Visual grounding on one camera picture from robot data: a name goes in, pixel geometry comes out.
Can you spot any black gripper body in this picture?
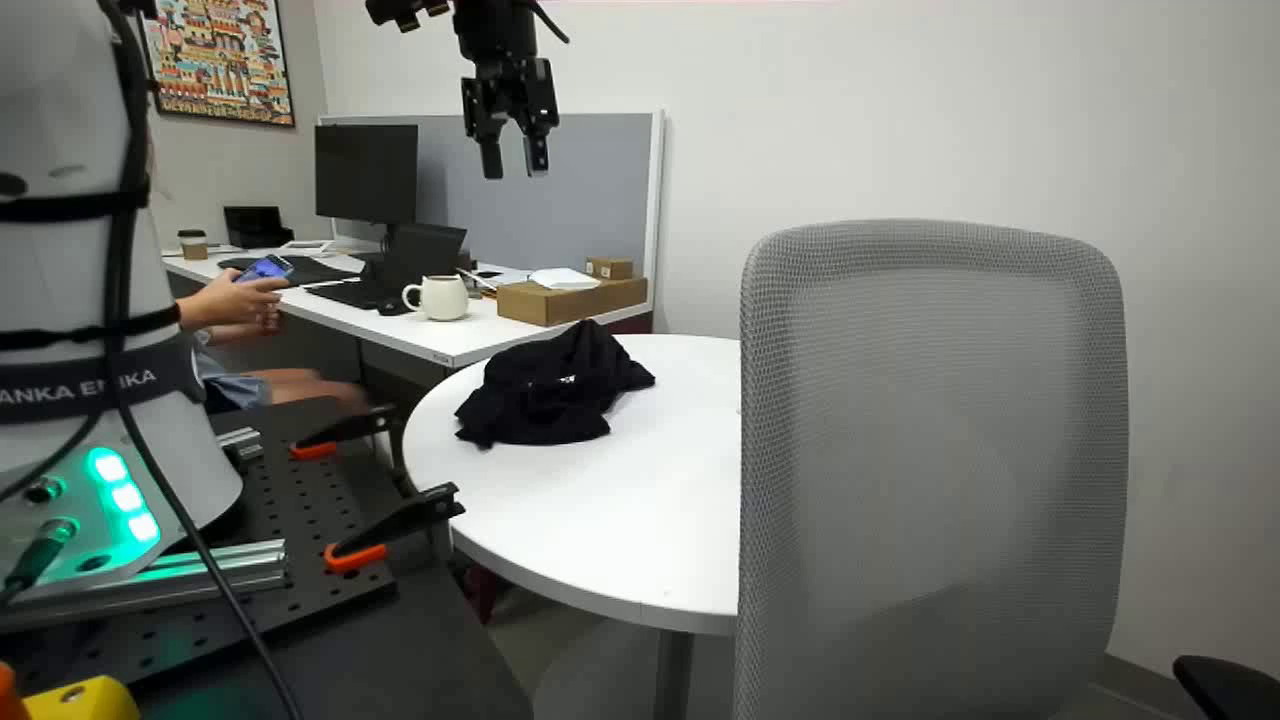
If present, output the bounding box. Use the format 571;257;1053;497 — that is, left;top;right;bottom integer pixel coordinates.
451;0;563;137

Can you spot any black shirt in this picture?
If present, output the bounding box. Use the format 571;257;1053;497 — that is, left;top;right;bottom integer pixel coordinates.
451;315;659;452

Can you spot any bystander hand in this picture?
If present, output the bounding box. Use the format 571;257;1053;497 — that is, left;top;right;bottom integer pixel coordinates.
175;266;287;335

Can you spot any gray partition panel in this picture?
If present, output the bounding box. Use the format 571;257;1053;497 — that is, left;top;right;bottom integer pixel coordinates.
323;106;666;332

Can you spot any black computer monitor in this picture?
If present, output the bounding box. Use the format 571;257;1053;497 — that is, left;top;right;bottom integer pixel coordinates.
310;118;425;249

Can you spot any white paper sheet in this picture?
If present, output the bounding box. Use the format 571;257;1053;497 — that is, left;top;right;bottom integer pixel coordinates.
527;262;605;296

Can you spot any black laptop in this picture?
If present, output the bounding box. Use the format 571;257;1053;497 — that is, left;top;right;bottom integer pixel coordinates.
306;218;470;319

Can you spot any white mug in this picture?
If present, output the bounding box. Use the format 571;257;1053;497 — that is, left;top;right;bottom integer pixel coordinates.
398;272;477;329

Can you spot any flat cardboard box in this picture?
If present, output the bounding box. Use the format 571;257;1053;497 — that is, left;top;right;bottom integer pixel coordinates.
493;262;650;332

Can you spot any white office desk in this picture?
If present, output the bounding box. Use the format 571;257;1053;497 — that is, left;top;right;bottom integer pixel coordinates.
165;244;659;392

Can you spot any small black screen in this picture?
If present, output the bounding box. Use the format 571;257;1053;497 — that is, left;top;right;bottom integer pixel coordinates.
219;199;301;257

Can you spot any blue-lit smartphone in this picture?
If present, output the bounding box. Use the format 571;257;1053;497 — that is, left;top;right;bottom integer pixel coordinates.
234;252;301;288

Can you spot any bystander bare leg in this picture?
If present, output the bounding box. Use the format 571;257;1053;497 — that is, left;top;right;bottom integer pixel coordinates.
196;365;380;416

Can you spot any small paper cup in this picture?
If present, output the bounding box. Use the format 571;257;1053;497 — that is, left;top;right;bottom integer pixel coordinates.
171;222;219;262

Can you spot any black perforated mounting board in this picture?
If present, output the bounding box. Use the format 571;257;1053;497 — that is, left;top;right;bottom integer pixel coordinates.
0;394;535;720

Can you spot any gray mesh office chair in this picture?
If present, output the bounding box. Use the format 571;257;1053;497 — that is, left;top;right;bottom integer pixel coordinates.
730;217;1136;720

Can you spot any yellow plastic object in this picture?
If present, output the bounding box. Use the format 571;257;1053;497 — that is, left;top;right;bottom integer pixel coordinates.
16;671;143;720

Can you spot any colourful framed wall picture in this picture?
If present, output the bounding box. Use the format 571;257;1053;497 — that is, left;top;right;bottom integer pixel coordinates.
140;0;301;133

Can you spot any black clamp orange handle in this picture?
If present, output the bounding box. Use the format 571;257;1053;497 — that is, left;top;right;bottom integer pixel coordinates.
287;405;403;466
320;481;468;580

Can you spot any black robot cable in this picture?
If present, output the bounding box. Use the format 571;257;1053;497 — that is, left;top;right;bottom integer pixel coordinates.
90;0;306;720

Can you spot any aluminium rail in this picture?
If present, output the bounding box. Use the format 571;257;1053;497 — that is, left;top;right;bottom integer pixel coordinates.
0;534;291;618

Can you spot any green cable plug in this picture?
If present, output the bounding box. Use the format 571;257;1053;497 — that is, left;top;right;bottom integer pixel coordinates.
0;515;83;600

